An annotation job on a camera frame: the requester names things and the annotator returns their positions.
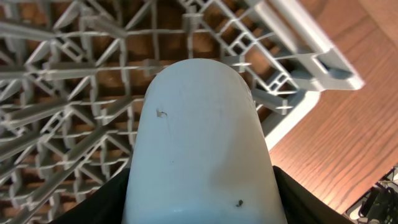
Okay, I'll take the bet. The light blue cup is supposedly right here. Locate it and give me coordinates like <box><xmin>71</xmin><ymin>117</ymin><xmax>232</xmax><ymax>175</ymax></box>
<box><xmin>122</xmin><ymin>58</ymin><xmax>287</xmax><ymax>223</ymax></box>

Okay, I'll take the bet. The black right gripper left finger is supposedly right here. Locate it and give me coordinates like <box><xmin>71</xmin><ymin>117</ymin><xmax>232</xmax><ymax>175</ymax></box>
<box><xmin>50</xmin><ymin>168</ymin><xmax>130</xmax><ymax>224</ymax></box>

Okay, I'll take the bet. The grey dishwasher rack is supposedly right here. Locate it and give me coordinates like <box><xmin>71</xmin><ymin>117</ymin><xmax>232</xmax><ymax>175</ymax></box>
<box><xmin>1</xmin><ymin>0</ymin><xmax>364</xmax><ymax>223</ymax></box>

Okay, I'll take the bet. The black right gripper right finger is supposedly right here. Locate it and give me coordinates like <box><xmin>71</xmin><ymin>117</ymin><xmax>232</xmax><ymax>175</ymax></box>
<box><xmin>273</xmin><ymin>166</ymin><xmax>353</xmax><ymax>224</ymax></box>

